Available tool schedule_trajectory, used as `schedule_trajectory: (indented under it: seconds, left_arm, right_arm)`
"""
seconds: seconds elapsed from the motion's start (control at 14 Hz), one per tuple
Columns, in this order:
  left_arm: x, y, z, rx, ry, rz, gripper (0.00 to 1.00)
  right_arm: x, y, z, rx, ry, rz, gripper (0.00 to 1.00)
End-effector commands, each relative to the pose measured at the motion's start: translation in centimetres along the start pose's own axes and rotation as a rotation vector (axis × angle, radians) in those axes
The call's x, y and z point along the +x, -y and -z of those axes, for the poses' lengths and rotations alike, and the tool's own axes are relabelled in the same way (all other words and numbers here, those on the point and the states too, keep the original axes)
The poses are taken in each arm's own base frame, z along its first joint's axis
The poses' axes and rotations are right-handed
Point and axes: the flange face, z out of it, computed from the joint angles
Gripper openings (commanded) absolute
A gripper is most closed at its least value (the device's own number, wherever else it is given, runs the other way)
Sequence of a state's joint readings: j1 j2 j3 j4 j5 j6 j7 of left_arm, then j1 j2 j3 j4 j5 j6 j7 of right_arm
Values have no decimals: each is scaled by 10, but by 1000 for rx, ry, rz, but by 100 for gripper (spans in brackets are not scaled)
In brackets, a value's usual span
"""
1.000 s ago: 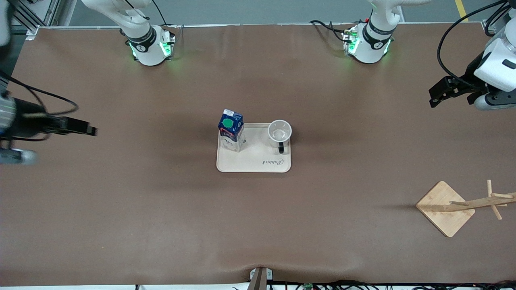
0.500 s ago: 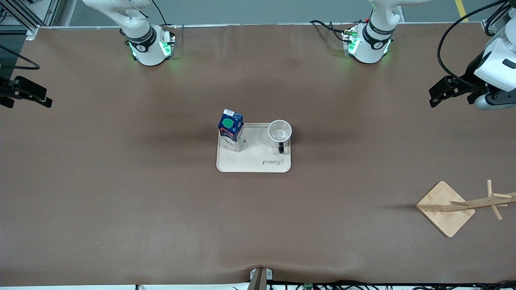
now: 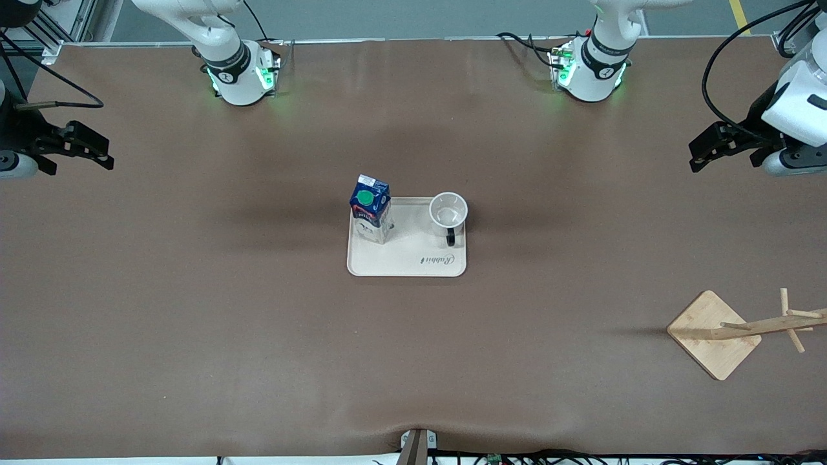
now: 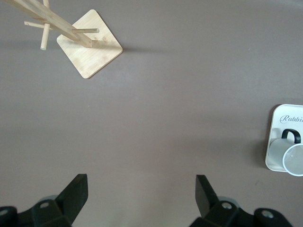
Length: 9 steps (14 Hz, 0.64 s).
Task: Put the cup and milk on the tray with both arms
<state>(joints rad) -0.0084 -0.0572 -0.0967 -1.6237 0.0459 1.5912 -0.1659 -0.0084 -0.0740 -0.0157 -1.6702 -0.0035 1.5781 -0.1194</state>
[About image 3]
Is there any black left base cable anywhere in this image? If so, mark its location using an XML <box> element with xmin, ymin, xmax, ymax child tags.
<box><xmin>496</xmin><ymin>31</ymin><xmax>560</xmax><ymax>68</ymax></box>

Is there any brown table mat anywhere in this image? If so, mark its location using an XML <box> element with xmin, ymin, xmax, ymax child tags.
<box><xmin>0</xmin><ymin>37</ymin><xmax>827</xmax><ymax>460</ymax></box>

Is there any bamboo mug rack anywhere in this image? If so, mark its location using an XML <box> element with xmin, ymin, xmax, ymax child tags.
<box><xmin>667</xmin><ymin>288</ymin><xmax>827</xmax><ymax>382</ymax></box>

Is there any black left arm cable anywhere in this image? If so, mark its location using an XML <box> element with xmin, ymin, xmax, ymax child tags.
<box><xmin>702</xmin><ymin>0</ymin><xmax>827</xmax><ymax>140</ymax></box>

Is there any white rabbit print tray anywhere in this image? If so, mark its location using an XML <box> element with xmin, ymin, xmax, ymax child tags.
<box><xmin>347</xmin><ymin>197</ymin><xmax>467</xmax><ymax>278</ymax></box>

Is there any black base cable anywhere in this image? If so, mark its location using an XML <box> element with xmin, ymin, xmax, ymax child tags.
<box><xmin>242</xmin><ymin>0</ymin><xmax>271</xmax><ymax>43</ymax></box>
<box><xmin>496</xmin><ymin>31</ymin><xmax>560</xmax><ymax>68</ymax></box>

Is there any white smiley mug black handle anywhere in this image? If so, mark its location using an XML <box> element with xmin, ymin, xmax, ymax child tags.
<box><xmin>429</xmin><ymin>192</ymin><xmax>468</xmax><ymax>247</ymax></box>

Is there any black right base cable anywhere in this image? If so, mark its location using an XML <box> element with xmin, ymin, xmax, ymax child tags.
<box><xmin>242</xmin><ymin>0</ymin><xmax>271</xmax><ymax>43</ymax></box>

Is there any blue milk carton green cap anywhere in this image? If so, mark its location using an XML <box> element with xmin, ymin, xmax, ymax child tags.
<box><xmin>349</xmin><ymin>174</ymin><xmax>394</xmax><ymax>245</ymax></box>

